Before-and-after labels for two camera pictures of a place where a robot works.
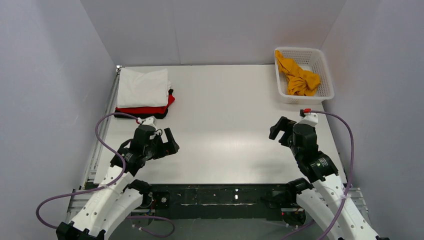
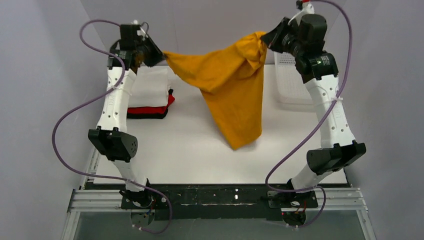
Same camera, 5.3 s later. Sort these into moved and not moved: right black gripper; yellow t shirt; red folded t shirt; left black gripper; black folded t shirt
Moved: left black gripper; right black gripper; yellow t shirt
Not moved: red folded t shirt; black folded t shirt
